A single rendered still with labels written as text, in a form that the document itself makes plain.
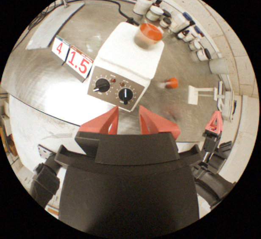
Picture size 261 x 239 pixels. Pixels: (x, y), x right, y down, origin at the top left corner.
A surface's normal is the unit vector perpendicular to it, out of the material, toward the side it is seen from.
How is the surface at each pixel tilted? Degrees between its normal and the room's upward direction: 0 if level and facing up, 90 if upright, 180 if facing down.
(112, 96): 30
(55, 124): 0
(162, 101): 0
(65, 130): 0
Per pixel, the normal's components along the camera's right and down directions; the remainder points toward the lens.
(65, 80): 0.25, 0.14
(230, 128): -0.93, -0.25
